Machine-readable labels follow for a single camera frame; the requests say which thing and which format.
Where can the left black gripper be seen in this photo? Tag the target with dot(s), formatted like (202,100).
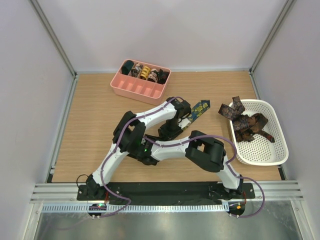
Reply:
(167,135)

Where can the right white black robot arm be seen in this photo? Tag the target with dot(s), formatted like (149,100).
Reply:
(205,151)

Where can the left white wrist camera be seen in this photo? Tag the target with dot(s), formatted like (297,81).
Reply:
(185,123)

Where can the pink divided organizer box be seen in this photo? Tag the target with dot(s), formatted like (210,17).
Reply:
(140,89)

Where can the rolled dark green tie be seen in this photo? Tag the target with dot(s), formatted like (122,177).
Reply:
(126,67)

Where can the white perforated plastic basket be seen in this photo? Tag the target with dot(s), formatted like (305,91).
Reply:
(260,151)

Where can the rolled yellow tie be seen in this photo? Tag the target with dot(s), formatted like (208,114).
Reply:
(145,72)

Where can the rolled black patterned tie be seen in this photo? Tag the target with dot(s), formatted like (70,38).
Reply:
(162,77)

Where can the rolled brown patterned tie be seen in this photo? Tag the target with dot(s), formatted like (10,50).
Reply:
(136,70)

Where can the brown patterned tie pile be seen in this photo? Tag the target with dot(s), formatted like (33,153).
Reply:
(245,126)

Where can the rolled tan floral tie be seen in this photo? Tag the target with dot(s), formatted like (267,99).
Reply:
(153,76)

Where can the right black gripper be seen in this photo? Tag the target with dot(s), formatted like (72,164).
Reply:
(144,142)

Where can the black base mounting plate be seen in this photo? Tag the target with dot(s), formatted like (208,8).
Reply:
(179,193)

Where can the aluminium frame rail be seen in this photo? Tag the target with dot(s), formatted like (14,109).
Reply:
(281,190)

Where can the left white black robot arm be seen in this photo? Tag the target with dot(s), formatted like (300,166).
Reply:
(128,140)

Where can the white slotted cable duct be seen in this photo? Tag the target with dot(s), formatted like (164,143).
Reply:
(109,208)

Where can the blue yellow floral tie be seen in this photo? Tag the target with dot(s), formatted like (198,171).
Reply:
(196,111)

